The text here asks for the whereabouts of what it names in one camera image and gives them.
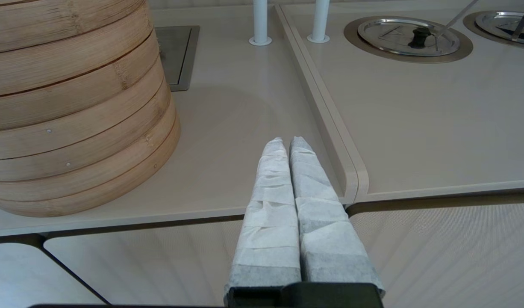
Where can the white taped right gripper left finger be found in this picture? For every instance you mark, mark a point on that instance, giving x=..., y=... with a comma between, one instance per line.
x=270, y=214

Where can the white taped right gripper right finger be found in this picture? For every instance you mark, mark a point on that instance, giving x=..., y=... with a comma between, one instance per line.
x=326, y=231

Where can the steel lid with black knob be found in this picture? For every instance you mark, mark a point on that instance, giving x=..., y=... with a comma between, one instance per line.
x=493, y=21
x=386, y=36

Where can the tall bamboo steamer stack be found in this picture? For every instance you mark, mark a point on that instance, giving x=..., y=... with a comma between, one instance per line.
x=74, y=107

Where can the beige cabinet door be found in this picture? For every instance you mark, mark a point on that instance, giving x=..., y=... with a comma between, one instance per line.
x=159, y=265
x=22, y=278
x=458, y=256

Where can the recessed steel steam panel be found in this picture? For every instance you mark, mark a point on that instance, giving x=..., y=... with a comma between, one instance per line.
x=174, y=55

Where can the white metal pole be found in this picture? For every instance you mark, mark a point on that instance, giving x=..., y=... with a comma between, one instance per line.
x=320, y=19
x=260, y=21

